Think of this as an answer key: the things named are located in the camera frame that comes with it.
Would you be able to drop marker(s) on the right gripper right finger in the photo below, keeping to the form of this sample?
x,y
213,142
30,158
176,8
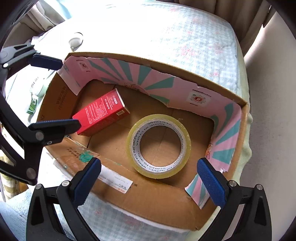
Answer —
x,y
255,220

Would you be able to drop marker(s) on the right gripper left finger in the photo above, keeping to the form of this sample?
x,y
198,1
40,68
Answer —
x,y
43,222

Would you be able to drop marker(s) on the red carton box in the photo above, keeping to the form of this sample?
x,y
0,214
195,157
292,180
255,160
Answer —
x,y
101,113

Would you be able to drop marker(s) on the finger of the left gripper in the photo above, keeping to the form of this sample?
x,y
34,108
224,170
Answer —
x,y
17,57
31,139

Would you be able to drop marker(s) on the clear packing tape roll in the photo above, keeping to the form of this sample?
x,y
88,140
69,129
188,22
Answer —
x,y
158,146

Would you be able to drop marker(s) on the open cardboard box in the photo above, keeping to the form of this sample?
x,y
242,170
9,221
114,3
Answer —
x,y
85,77

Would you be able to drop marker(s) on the small white cream jar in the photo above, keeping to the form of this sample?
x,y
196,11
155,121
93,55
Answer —
x,y
76,41

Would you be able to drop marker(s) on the white pill bottle green label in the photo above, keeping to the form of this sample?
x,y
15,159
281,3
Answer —
x,y
39,86

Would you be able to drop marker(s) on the checkered floral bed sheet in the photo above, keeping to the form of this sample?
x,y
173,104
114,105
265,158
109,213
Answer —
x,y
182,37

